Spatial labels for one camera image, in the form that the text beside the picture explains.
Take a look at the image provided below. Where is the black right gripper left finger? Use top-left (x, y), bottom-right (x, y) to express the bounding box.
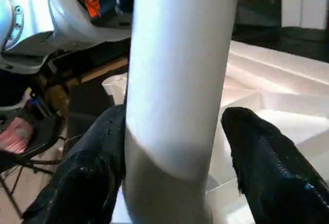
top-left (21, 103), bottom-right (127, 224)

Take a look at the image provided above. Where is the white plastic table leg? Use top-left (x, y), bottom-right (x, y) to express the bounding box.
top-left (121, 0), bottom-right (242, 224)

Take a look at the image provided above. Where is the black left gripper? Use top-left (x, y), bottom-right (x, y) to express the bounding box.
top-left (71, 0), bottom-right (136, 30)

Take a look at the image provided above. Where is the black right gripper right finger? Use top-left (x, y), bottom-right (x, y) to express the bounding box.
top-left (220, 106), bottom-right (329, 224)

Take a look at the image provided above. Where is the pink fabric item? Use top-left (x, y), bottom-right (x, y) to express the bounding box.
top-left (0, 116), bottom-right (33, 154)

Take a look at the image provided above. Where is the white plastic table top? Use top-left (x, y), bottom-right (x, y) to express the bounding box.
top-left (101, 39), bottom-right (329, 224)

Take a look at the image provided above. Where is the black metal stand leg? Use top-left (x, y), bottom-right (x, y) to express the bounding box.
top-left (0, 114), bottom-right (70, 220)

